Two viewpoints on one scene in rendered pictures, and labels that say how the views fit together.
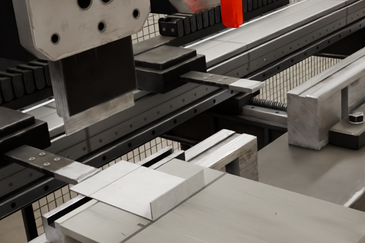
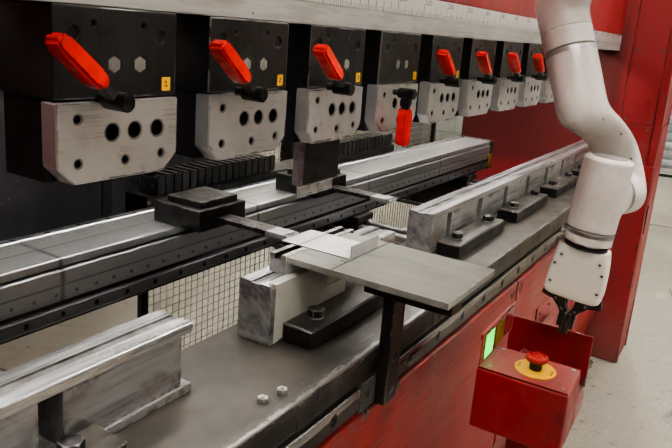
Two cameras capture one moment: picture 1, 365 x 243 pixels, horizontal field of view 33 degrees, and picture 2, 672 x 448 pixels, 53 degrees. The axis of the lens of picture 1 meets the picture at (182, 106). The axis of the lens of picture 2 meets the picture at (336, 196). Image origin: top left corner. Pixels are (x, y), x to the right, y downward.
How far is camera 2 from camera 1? 0.49 m
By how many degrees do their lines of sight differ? 12
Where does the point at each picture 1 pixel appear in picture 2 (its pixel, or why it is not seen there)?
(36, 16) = (310, 114)
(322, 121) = (434, 234)
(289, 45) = (397, 182)
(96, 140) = not seen: hidden behind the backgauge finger
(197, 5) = (382, 126)
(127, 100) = (328, 184)
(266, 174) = not seen: hidden behind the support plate
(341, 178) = not seen: hidden behind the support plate
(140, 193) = (335, 246)
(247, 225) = (414, 266)
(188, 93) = (325, 204)
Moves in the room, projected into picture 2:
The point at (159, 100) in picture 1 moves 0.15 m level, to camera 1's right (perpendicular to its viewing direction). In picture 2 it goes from (306, 205) to (372, 207)
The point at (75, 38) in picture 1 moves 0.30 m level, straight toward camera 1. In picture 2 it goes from (323, 132) to (413, 178)
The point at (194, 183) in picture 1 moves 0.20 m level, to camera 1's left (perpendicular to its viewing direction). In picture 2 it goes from (373, 242) to (246, 240)
